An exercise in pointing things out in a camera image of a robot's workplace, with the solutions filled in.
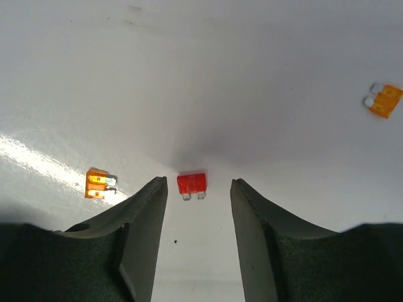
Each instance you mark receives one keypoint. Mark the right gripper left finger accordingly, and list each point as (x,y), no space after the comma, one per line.
(109,257)

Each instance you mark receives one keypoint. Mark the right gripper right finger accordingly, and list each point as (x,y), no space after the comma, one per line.
(285,258)

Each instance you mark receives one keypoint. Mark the red blade fuse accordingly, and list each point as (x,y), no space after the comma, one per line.
(192,184)

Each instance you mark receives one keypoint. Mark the orange blade fuse near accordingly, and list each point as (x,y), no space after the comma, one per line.
(100,184)

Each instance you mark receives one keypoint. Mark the orange blade fuse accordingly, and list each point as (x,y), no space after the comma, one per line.
(383,99)
(100,184)

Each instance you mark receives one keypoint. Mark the orange blade fuse far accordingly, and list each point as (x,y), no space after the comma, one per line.
(383,99)

